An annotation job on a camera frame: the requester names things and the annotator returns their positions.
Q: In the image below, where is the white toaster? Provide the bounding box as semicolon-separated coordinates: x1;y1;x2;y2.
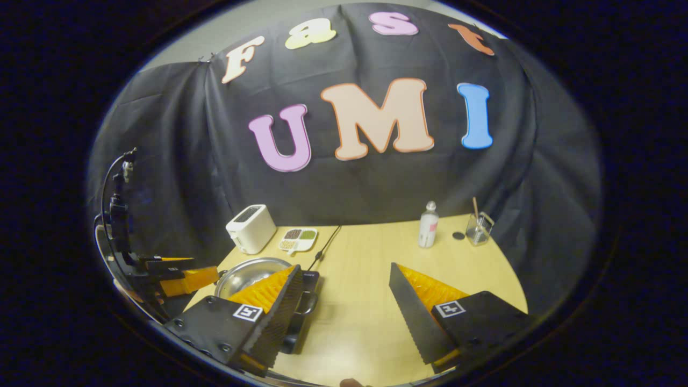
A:
226;204;277;255

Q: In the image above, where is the black cooktop power cable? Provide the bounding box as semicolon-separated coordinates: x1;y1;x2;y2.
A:
307;225;342;272

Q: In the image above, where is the black induction cooktop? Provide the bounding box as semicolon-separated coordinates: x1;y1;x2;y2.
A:
279;270;320;355

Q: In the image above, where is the stainless steel pot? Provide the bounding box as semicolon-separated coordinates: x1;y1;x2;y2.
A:
214;257;319;318

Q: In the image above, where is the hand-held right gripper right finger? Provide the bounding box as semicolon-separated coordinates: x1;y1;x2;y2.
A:
389;262;530;374

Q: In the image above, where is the clear bottle with red label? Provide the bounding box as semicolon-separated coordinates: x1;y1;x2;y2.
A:
418;201;440;249

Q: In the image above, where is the clear glass holder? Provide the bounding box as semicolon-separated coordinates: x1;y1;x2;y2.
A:
465;211;495;247

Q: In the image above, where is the black backdrop cloth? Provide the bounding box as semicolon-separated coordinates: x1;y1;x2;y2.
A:
86;3;601;318

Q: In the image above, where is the white divided dish with beans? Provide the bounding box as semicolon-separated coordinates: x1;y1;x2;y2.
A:
278;227;319;253

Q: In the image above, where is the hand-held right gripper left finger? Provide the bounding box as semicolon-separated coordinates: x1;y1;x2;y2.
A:
164;264;304;377

